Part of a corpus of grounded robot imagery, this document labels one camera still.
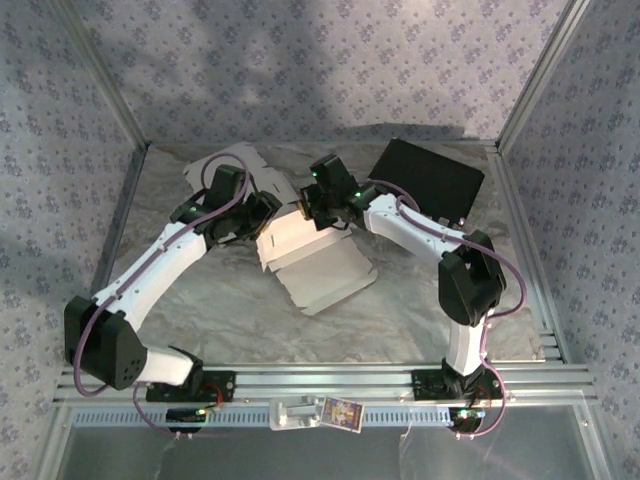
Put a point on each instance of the white cardboard paper box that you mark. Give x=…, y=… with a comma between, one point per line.
x=270, y=180
x=310, y=260

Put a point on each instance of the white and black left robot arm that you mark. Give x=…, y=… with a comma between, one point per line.
x=150, y=270

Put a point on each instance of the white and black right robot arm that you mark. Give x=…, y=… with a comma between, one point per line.
x=415, y=230

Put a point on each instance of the black hard case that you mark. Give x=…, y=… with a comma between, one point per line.
x=430, y=180

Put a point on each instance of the black left controller board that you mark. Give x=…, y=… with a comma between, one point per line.
x=182, y=415

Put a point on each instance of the black controller board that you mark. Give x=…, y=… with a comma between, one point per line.
x=182, y=415
x=467, y=417

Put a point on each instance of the colourful printed card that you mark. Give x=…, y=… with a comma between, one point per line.
x=342, y=412

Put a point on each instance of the grey metal panel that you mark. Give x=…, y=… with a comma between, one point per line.
x=320, y=455

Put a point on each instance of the black right controller board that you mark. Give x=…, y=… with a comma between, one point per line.
x=467, y=417

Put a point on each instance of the aluminium side rail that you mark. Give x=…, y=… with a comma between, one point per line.
x=532, y=250
x=112, y=250

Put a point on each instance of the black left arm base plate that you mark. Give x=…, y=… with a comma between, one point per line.
x=225, y=385

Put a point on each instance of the aluminium mounting rail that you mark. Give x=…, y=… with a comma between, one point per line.
x=325, y=382

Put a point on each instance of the white plastic bracket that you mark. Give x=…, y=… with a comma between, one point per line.
x=290, y=415

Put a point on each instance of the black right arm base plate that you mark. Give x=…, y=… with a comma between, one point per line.
x=425, y=385

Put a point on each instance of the aluminium frame post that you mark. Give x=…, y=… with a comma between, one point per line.
x=541, y=75

